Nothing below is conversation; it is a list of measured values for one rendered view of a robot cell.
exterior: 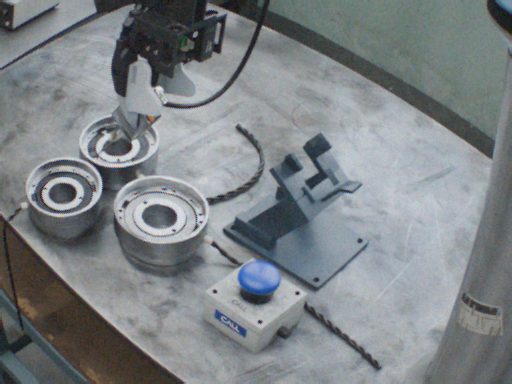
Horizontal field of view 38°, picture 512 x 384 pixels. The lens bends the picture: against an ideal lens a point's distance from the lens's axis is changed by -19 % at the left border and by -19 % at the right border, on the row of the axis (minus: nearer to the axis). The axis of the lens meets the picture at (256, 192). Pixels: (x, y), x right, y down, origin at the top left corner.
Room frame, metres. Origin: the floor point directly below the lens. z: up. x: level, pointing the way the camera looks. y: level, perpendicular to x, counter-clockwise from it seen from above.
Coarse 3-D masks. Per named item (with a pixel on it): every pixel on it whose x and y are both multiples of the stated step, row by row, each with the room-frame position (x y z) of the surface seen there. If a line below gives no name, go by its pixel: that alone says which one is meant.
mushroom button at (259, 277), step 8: (248, 264) 0.59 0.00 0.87; (256, 264) 0.59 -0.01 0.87; (264, 264) 0.59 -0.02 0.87; (240, 272) 0.58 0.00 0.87; (248, 272) 0.57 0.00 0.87; (256, 272) 0.58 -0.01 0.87; (264, 272) 0.58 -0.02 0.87; (272, 272) 0.58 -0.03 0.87; (240, 280) 0.57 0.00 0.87; (248, 280) 0.56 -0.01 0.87; (256, 280) 0.57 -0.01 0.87; (264, 280) 0.57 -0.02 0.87; (272, 280) 0.57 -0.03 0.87; (280, 280) 0.58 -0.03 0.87; (248, 288) 0.56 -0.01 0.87; (256, 288) 0.56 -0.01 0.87; (264, 288) 0.56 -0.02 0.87; (272, 288) 0.56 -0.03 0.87
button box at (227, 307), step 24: (216, 288) 0.57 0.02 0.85; (240, 288) 0.58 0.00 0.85; (288, 288) 0.59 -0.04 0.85; (216, 312) 0.56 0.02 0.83; (240, 312) 0.55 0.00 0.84; (264, 312) 0.55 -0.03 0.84; (288, 312) 0.56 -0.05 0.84; (240, 336) 0.54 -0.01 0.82; (264, 336) 0.54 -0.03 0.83; (288, 336) 0.55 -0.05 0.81
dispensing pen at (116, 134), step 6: (156, 90) 0.70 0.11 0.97; (162, 90) 0.71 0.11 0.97; (162, 96) 0.70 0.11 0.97; (162, 102) 0.70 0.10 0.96; (150, 120) 0.71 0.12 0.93; (156, 120) 0.72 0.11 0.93; (150, 126) 0.72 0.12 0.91; (114, 132) 0.73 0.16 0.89; (120, 132) 0.73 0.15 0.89; (144, 132) 0.73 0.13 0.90; (114, 138) 0.73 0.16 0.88; (108, 144) 0.74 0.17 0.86; (102, 150) 0.75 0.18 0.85
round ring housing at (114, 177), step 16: (96, 128) 0.82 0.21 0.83; (80, 144) 0.77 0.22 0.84; (96, 144) 0.78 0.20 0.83; (112, 144) 0.80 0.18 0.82; (128, 144) 0.80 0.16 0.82; (96, 160) 0.74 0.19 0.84; (112, 160) 0.76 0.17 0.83; (144, 160) 0.75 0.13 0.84; (112, 176) 0.73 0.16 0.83; (128, 176) 0.74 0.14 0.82; (144, 176) 0.76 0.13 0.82
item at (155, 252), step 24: (120, 192) 0.69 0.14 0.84; (144, 192) 0.71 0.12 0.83; (168, 192) 0.72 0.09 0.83; (192, 192) 0.72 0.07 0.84; (120, 216) 0.67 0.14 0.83; (144, 216) 0.69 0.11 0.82; (168, 216) 0.70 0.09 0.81; (120, 240) 0.64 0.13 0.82; (144, 240) 0.63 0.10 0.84; (192, 240) 0.65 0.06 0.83; (168, 264) 0.64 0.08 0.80
